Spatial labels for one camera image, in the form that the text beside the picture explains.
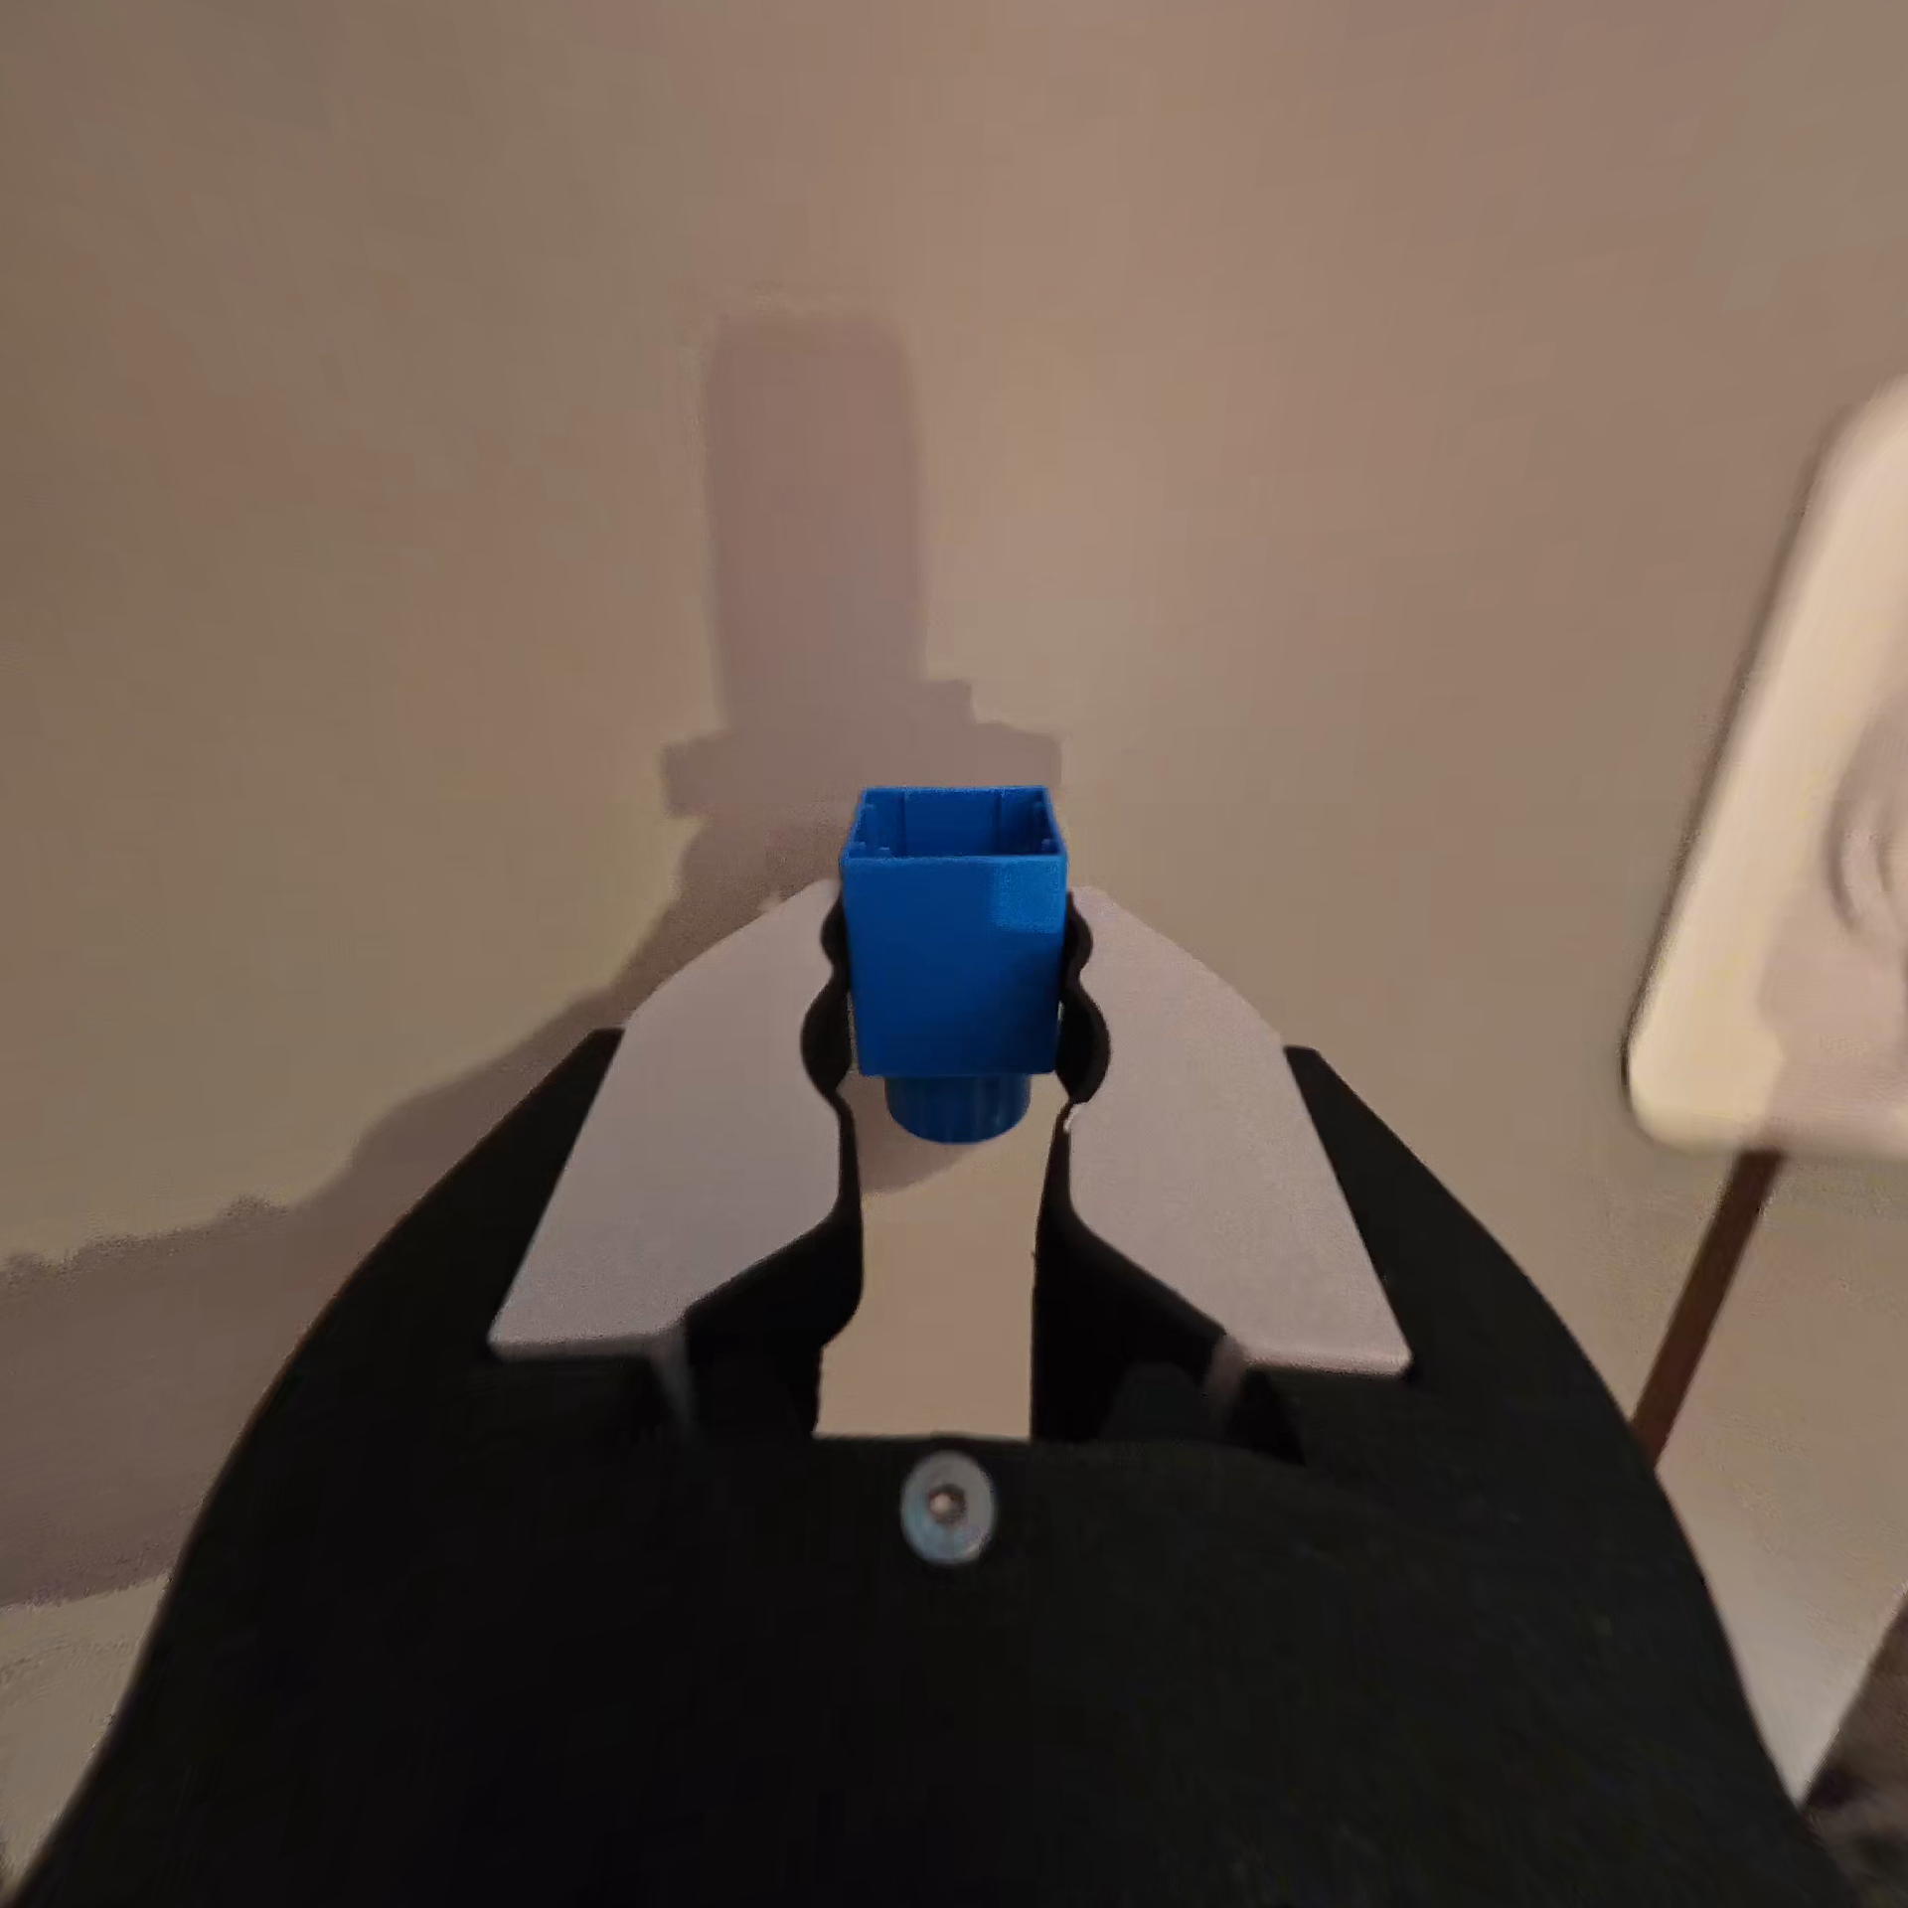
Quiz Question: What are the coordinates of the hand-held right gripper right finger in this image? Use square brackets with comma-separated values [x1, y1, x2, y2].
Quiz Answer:
[1051, 882, 1415, 1378]

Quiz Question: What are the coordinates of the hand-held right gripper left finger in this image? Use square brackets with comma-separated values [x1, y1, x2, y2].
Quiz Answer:
[489, 882, 868, 1366]

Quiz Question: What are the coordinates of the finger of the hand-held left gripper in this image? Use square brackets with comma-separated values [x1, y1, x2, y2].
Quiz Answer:
[1622, 378, 1908, 1158]

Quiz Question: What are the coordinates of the blue mega block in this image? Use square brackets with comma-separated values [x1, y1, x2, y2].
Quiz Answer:
[838, 786, 1076, 1143]

